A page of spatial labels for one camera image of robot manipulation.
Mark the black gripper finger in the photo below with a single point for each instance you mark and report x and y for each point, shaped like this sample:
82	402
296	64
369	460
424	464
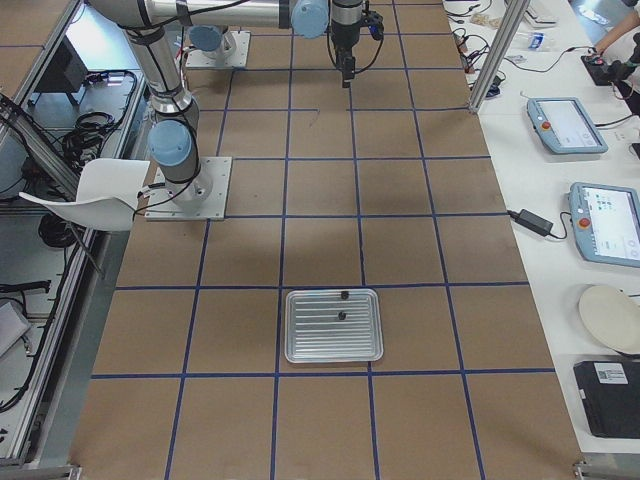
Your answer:
346	78

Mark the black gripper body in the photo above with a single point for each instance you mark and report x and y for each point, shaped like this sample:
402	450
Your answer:
343	35

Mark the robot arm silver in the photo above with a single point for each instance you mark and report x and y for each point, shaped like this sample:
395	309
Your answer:
214	41
144	24

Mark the ribbed metal tray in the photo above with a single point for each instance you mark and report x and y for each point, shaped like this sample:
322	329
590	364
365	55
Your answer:
314	334

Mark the upper blue teach pendant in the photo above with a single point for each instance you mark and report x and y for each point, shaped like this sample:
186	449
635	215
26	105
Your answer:
564	126

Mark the blue teach pendant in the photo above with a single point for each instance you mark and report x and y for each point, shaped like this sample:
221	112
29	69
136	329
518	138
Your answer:
564	126
605	221

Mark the black power adapter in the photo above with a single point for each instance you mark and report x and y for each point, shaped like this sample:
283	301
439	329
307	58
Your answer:
531	221

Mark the black joystick controller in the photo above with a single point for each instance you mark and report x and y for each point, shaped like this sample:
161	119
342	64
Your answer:
601	72

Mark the white plastic chair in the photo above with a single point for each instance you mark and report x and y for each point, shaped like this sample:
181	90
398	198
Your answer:
106	195

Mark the lower blue teach pendant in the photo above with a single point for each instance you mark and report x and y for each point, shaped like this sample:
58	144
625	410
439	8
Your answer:
605	221

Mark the white round plate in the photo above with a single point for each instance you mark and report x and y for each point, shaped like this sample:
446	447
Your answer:
611	317

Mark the black laptop case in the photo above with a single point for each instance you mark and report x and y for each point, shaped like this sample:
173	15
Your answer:
610	396

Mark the aluminium frame post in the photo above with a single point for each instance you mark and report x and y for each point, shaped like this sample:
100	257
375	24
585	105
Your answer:
502	40

